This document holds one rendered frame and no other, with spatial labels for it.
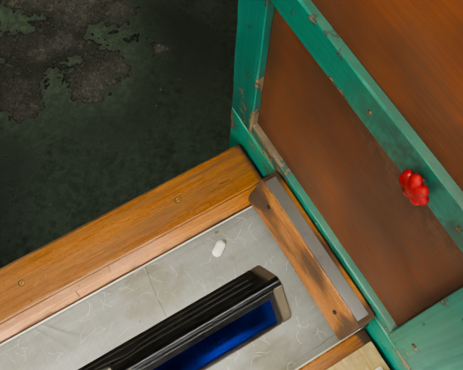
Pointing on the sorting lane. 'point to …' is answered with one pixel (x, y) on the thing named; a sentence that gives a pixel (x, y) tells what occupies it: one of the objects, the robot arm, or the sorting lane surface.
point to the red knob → (414, 187)
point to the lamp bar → (205, 327)
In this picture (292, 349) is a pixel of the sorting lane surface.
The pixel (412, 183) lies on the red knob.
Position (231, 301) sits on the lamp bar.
